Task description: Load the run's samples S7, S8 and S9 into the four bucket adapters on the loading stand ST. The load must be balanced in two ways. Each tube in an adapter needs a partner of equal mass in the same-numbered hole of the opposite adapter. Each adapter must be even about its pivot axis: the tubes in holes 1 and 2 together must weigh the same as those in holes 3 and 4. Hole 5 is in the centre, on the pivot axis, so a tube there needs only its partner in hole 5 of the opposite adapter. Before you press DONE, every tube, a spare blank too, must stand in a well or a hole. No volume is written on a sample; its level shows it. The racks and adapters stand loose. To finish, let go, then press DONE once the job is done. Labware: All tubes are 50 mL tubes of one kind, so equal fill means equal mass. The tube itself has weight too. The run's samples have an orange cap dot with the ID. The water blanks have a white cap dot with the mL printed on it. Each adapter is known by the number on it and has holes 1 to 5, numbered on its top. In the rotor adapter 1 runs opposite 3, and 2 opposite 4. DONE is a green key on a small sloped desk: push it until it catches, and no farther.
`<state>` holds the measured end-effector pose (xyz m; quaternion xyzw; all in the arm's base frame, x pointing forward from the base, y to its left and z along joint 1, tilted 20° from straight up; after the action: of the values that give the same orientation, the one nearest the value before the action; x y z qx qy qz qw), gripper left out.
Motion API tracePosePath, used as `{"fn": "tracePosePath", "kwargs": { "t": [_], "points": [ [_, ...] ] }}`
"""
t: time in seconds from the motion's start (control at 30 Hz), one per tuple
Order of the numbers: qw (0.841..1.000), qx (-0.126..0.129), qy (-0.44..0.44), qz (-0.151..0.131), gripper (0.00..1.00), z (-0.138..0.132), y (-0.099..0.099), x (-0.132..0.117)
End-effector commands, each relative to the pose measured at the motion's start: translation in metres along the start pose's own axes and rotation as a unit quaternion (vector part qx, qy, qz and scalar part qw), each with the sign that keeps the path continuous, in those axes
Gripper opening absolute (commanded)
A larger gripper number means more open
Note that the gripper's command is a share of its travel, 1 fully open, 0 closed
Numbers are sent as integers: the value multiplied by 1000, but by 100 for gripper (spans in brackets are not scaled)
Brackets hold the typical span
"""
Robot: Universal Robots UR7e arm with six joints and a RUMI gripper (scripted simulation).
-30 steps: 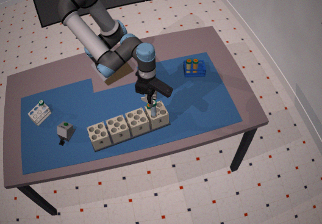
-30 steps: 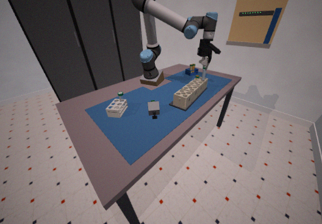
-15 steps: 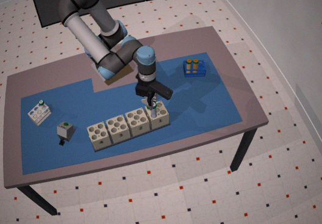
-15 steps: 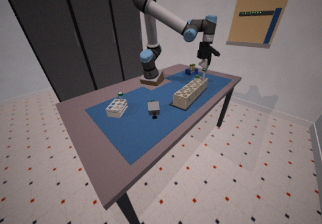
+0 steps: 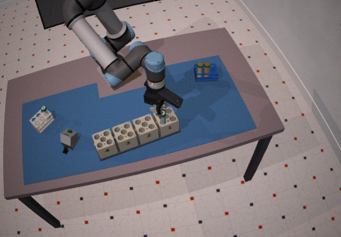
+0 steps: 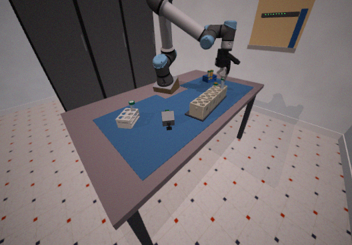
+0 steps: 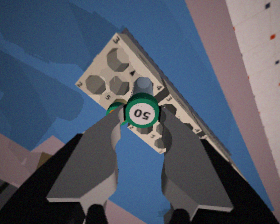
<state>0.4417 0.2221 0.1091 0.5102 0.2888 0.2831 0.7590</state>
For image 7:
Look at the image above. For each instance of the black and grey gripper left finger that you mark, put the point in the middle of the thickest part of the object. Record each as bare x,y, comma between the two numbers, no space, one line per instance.
83,172

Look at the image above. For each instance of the blue bench mat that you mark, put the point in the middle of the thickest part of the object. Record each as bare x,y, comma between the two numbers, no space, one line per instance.
47,45

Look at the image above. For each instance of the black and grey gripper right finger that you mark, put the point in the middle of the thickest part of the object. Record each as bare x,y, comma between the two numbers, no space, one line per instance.
197,178

